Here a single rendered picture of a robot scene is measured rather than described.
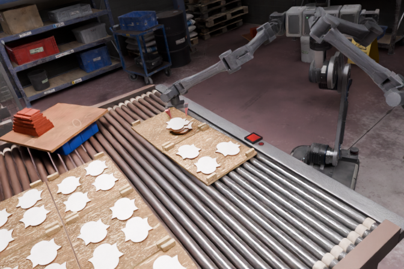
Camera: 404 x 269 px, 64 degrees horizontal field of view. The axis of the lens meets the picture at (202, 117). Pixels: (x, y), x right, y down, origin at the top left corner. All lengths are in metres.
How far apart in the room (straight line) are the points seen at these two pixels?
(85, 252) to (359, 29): 1.59
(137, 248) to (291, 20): 1.49
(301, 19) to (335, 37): 0.56
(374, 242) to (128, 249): 0.93
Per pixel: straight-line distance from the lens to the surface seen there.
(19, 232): 1.78
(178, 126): 1.99
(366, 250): 1.36
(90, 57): 6.10
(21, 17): 5.74
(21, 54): 5.72
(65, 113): 2.47
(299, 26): 2.07
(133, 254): 1.42
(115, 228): 1.55
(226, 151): 1.79
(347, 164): 2.86
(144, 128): 2.18
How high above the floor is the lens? 2.00
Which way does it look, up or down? 29 degrees down
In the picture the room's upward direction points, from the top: 9 degrees counter-clockwise
